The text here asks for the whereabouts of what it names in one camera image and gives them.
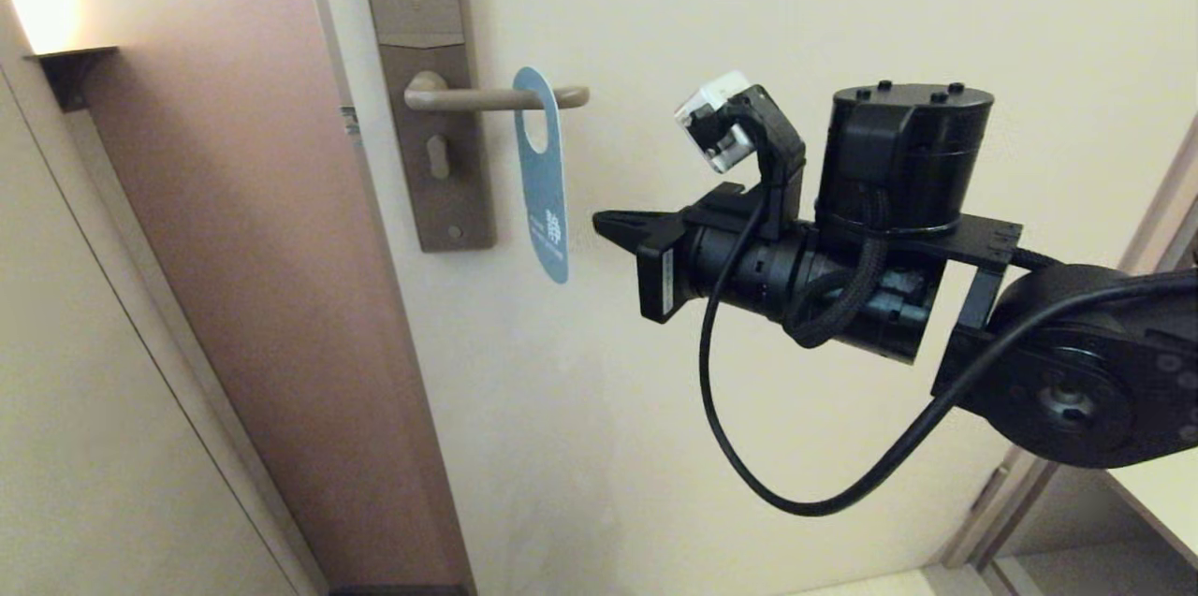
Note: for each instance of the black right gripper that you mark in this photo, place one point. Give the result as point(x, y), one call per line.
point(730, 264)

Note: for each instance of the blue door hanger sign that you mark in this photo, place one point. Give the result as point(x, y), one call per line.
point(546, 194)

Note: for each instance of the white room door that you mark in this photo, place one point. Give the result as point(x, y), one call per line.
point(608, 437)

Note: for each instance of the white shelf board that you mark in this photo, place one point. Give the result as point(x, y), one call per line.
point(1161, 498)

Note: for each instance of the wall lamp with shelf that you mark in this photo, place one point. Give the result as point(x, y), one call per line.
point(73, 70)

